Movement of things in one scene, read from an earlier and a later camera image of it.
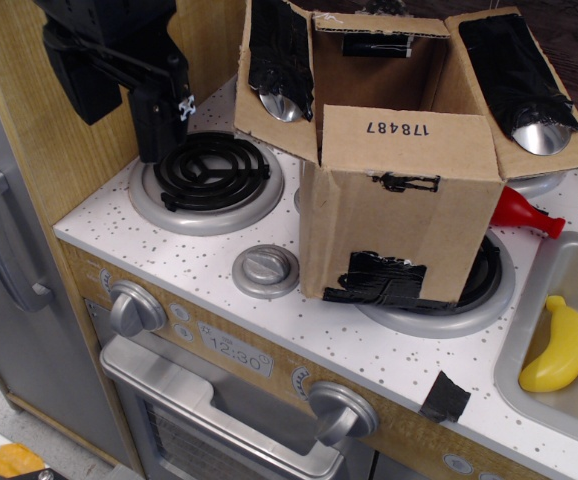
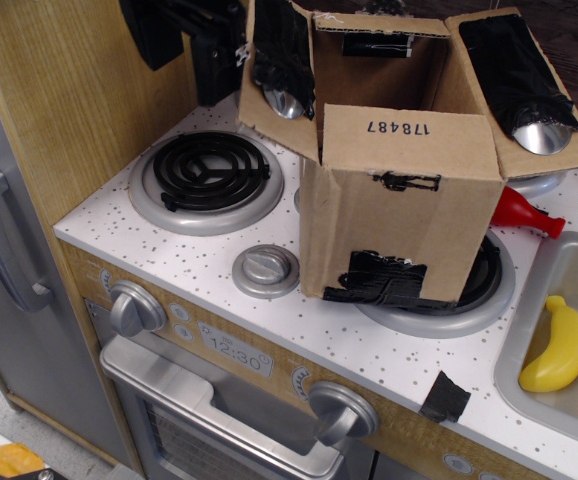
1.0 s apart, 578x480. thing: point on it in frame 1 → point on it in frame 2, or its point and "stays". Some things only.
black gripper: x=135 y=32 → x=215 y=29
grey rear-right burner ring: x=536 y=185 stays
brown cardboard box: x=414 y=127 stays
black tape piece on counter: x=444 y=400 stays
